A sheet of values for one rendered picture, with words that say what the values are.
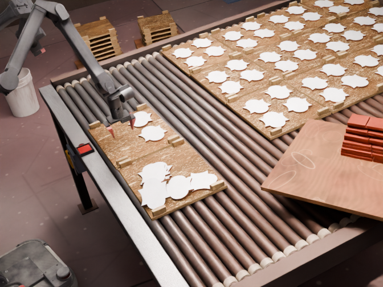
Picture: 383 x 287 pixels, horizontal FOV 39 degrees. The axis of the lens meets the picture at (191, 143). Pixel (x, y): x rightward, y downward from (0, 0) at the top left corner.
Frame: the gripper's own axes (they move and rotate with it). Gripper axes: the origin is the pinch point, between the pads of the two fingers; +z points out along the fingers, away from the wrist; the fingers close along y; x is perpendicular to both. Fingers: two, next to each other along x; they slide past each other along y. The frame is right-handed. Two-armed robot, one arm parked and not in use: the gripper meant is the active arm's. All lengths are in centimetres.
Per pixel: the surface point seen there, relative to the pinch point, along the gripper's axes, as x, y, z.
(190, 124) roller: -0.4, -34.6, 11.7
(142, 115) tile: -21.2, -17.3, 8.7
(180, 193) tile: 48.5, -4.9, 7.3
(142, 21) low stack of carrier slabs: -302, -124, 78
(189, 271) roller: 85, 11, 10
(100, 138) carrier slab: -17.3, 8.0, 9.2
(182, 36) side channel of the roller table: -94, -78, 10
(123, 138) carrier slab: -8.8, -1.4, 9.3
